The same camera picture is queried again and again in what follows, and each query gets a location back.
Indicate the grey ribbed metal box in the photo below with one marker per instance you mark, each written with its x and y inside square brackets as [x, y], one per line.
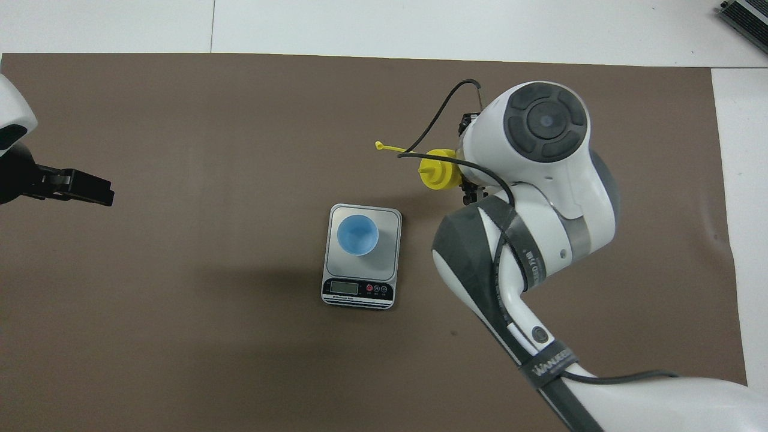
[747, 18]

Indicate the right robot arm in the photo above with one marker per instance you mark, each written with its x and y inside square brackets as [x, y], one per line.
[543, 180]

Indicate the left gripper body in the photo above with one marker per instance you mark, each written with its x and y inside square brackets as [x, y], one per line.
[17, 177]

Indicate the blue plastic cup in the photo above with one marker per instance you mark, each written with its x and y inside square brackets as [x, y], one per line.
[357, 235]

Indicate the yellow capped seasoning bottle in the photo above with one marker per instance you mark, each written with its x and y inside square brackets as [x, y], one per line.
[439, 170]

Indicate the silver digital kitchen scale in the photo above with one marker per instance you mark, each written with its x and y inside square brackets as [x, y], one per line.
[362, 273]

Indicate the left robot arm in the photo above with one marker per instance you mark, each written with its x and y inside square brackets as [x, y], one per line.
[12, 102]

